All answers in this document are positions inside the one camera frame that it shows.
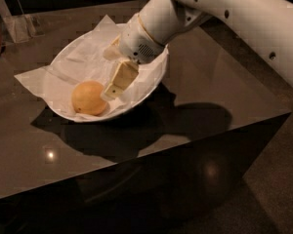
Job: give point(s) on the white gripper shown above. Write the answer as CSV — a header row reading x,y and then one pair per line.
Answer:
x,y
137,42

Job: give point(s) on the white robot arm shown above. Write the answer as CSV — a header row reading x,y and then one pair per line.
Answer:
x,y
266,26

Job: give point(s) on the white bowl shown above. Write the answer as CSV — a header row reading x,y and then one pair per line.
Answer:
x,y
153,82

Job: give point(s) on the white paper liner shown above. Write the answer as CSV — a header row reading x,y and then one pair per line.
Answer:
x,y
81,59

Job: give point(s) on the orange fruit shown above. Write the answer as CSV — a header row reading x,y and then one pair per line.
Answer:
x,y
86,98

